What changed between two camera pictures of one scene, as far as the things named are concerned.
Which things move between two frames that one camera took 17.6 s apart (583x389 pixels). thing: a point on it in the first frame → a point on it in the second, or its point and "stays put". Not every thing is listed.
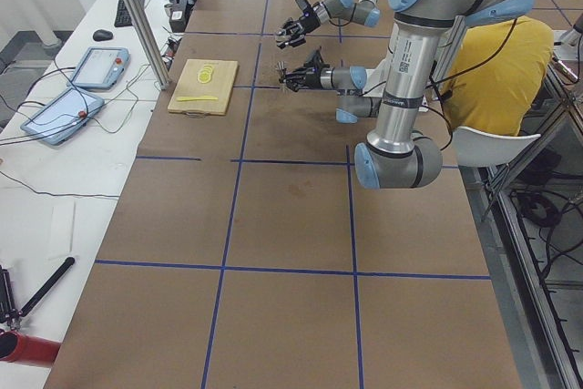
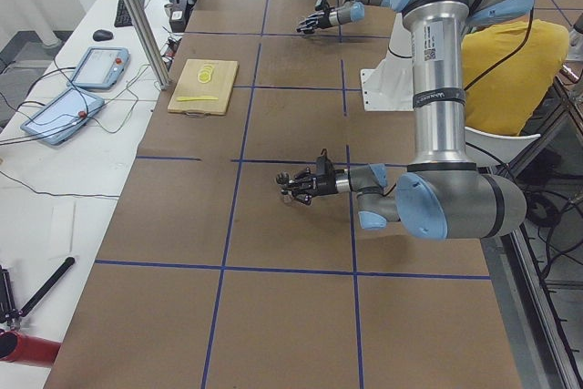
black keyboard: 122,17 stays put
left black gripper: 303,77 → 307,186
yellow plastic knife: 196,98 stays put
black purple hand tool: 9,313 stays put
